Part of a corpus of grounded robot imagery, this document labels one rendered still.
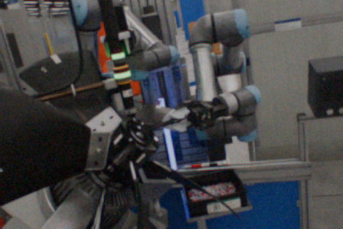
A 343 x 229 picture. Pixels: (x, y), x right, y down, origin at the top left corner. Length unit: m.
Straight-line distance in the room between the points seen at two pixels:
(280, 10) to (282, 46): 0.29
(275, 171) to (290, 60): 1.50
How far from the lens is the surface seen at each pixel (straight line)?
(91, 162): 0.70
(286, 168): 1.27
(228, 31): 1.14
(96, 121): 0.80
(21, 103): 0.61
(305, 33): 2.62
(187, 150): 1.64
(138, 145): 0.69
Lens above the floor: 1.49
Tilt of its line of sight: 16 degrees down
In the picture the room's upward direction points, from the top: 10 degrees counter-clockwise
